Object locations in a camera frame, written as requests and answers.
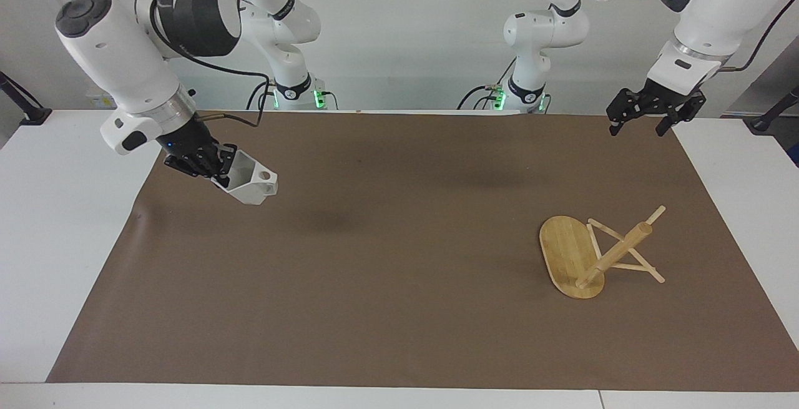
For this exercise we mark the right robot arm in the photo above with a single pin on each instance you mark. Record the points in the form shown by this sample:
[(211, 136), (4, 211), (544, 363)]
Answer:
[(125, 65)]

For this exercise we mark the white faceted cup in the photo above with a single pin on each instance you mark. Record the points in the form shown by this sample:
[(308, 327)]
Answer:
[(249, 184)]

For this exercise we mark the black stand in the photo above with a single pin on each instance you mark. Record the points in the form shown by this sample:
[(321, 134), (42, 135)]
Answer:
[(31, 112), (764, 123)]

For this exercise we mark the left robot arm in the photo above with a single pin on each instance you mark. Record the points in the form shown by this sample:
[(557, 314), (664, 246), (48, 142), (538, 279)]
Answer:
[(718, 9)]

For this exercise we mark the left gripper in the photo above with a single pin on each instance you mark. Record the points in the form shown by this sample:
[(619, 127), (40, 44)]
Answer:
[(665, 98)]

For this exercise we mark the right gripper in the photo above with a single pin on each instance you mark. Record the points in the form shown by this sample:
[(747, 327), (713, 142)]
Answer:
[(190, 137)]

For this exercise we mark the wooden cup rack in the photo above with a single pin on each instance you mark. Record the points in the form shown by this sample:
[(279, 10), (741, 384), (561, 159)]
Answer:
[(568, 259)]

